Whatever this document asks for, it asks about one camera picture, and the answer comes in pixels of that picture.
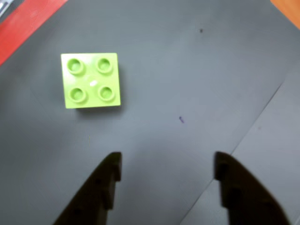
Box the green lego block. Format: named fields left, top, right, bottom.
left=60, top=52, right=122, bottom=110

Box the dark grey mat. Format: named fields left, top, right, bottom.
left=179, top=70, right=300, bottom=225
left=0, top=0, right=300, bottom=225

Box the transparent plastic box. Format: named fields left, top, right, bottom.
left=0, top=0, right=14, bottom=18

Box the red tape strip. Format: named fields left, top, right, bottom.
left=0, top=0, right=68, bottom=67

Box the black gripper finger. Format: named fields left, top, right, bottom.
left=214, top=151, right=292, bottom=225
left=52, top=151, right=123, bottom=225

